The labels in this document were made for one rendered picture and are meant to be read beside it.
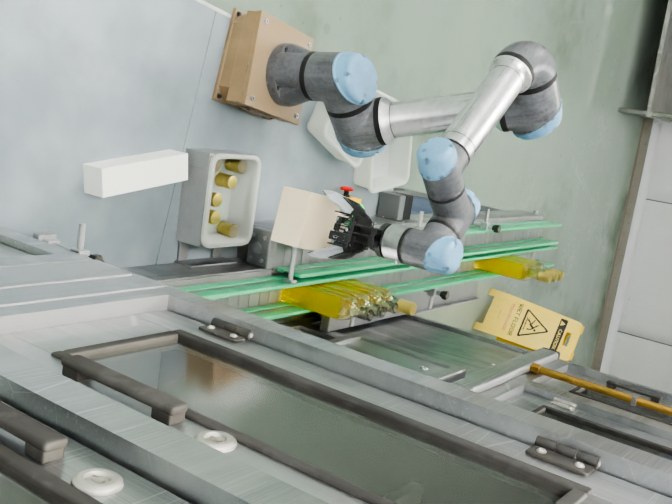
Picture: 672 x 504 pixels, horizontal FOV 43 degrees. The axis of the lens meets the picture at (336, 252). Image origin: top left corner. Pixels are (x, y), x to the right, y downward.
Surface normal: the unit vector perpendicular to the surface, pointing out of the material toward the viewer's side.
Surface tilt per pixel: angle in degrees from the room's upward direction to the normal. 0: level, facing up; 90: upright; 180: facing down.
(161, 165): 0
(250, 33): 90
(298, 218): 90
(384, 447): 90
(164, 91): 0
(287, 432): 90
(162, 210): 0
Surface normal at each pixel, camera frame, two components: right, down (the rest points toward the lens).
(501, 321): -0.22, -0.40
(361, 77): 0.79, 0.06
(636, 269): -0.58, 0.06
